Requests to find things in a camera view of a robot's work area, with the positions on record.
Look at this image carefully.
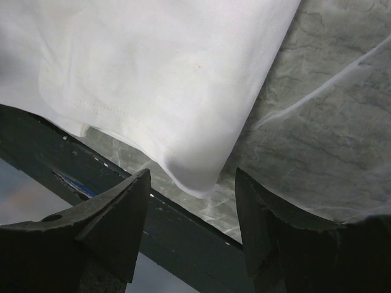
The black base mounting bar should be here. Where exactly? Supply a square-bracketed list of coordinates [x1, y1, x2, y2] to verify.
[1, 106, 254, 292]

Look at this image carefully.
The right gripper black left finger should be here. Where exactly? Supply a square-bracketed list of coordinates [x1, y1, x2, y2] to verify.
[1, 169, 151, 292]

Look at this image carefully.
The white floral t shirt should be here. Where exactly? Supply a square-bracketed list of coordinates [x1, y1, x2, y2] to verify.
[1, 1, 299, 198]

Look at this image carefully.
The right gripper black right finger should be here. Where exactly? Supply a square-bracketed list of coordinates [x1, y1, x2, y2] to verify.
[235, 169, 390, 292]

